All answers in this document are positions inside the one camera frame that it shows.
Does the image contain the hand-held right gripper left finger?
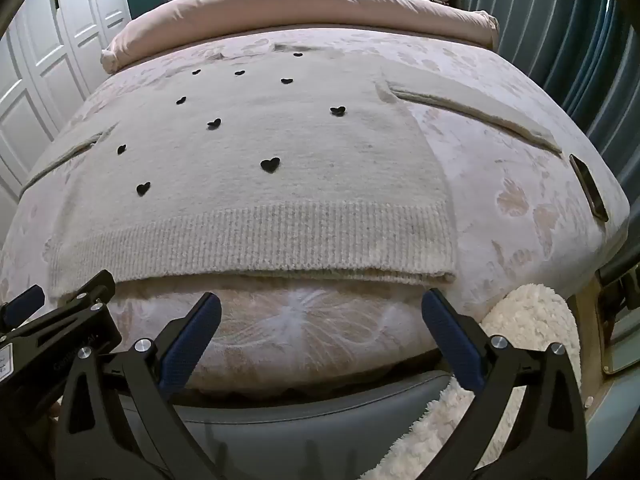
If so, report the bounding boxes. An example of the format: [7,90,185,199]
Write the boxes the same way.
[55,291,236,480]

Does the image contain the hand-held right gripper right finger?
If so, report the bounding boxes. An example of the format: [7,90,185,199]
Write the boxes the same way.
[421,288,589,480]

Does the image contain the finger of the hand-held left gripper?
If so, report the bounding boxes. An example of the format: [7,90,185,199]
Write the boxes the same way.
[47,269,117,318]
[0,284,47,328]

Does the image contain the beige sweater with black hearts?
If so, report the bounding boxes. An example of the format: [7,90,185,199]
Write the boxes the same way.
[20,27,563,297]

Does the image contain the white fluffy rug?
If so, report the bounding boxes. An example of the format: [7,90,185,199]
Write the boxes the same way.
[360,284,583,480]

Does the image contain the bed with floral sheet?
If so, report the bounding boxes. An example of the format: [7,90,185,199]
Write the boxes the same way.
[0,27,631,396]

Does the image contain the black phone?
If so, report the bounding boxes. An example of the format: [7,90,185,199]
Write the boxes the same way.
[569,154,610,222]

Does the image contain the white wardrobe doors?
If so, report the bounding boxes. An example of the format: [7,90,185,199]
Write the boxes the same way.
[0,0,132,201]

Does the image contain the teal curtain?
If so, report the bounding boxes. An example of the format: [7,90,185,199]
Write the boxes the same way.
[455,0,640,196]

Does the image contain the pink duvet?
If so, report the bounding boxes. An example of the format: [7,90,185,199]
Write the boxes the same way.
[100,0,501,73]

